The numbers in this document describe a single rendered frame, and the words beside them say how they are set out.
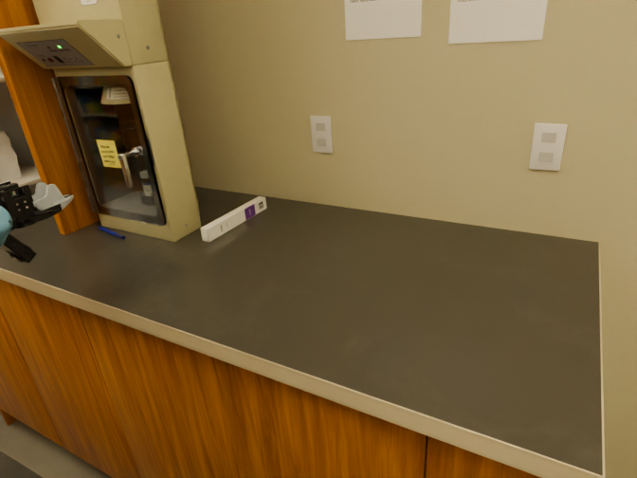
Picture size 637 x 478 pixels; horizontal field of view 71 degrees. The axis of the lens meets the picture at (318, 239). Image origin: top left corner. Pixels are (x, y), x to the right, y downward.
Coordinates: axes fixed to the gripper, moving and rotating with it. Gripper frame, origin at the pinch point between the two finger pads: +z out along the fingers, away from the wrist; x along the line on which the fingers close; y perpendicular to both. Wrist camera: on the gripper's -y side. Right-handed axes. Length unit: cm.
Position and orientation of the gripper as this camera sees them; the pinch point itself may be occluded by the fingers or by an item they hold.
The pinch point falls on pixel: (67, 200)
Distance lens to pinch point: 117.4
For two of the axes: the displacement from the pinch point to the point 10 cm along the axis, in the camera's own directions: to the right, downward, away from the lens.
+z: 4.8, -4.1, 7.7
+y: -0.7, -9.0, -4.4
